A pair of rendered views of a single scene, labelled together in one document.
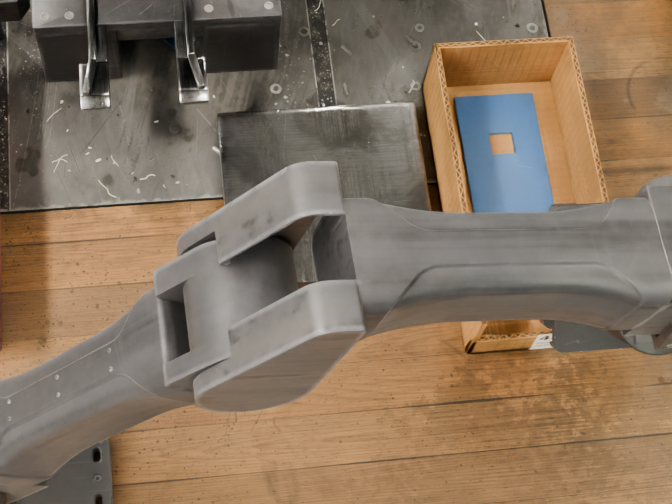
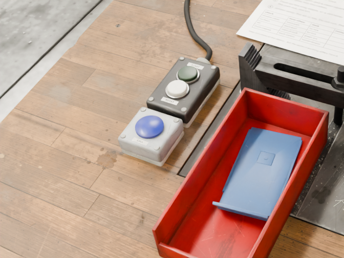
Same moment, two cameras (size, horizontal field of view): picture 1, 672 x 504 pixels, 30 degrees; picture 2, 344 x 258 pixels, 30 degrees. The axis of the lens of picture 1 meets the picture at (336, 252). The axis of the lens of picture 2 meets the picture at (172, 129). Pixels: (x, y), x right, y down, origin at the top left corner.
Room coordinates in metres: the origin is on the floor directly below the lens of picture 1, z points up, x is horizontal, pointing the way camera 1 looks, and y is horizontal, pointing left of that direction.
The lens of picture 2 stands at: (0.04, -0.02, 1.58)
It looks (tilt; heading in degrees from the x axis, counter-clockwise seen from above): 47 degrees down; 55
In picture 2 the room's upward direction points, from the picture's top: 11 degrees counter-clockwise
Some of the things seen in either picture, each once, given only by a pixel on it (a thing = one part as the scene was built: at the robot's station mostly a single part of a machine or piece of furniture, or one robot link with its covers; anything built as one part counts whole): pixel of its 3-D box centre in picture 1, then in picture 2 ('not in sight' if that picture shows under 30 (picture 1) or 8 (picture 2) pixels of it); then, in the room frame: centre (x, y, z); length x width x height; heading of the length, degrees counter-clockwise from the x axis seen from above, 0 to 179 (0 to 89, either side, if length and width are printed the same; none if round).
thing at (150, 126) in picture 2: not in sight; (150, 129); (0.36, 0.50, 0.93); 0.04 x 0.04 x 0.02
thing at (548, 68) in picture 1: (523, 193); not in sight; (0.49, -0.14, 0.93); 0.25 x 0.13 x 0.08; 17
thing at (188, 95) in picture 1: (191, 62); not in sight; (0.52, 0.14, 0.98); 0.07 x 0.02 x 0.01; 17
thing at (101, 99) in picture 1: (94, 68); not in sight; (0.50, 0.22, 0.98); 0.07 x 0.02 x 0.01; 17
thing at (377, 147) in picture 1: (326, 195); not in sight; (0.46, 0.02, 0.91); 0.17 x 0.16 x 0.02; 107
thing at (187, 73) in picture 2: not in sight; (188, 77); (0.46, 0.53, 0.93); 0.03 x 0.03 x 0.02
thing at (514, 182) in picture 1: (510, 166); not in sight; (0.52, -0.13, 0.92); 0.15 x 0.07 x 0.03; 17
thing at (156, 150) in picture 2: not in sight; (152, 141); (0.36, 0.50, 0.90); 0.07 x 0.07 x 0.06; 17
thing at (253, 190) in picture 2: not in sight; (259, 169); (0.41, 0.34, 0.92); 0.15 x 0.07 x 0.03; 24
